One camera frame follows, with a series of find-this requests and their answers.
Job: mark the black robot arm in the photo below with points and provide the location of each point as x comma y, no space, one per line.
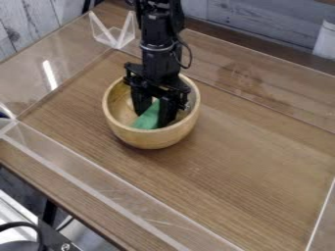
161,21

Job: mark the green rectangular block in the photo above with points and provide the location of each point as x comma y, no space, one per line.
149,119

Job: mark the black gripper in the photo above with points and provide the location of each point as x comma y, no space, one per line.
157,80

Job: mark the clear acrylic tray wall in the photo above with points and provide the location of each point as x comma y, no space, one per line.
246,184

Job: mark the black table leg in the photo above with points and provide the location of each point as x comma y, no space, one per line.
50,211

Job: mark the black metal bracket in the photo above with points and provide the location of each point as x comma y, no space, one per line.
55,241

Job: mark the white cylindrical container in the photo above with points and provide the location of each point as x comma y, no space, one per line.
325,43

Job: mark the brown wooden bowl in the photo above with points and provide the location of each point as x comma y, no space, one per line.
121,116

